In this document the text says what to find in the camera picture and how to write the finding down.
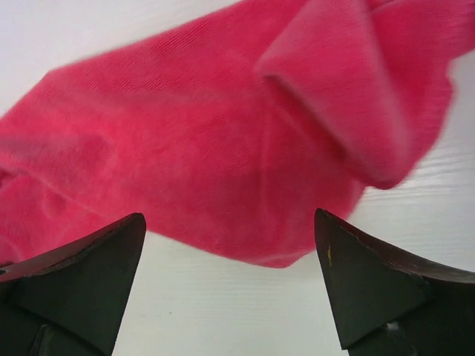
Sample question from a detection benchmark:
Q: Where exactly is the pink towel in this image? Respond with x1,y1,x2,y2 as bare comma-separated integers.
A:
1,1,474,268

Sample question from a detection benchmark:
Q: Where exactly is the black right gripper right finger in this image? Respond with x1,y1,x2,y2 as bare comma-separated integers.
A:
315,209,474,356

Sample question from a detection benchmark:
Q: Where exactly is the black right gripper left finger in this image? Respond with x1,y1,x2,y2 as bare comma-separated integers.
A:
1,213,145,355

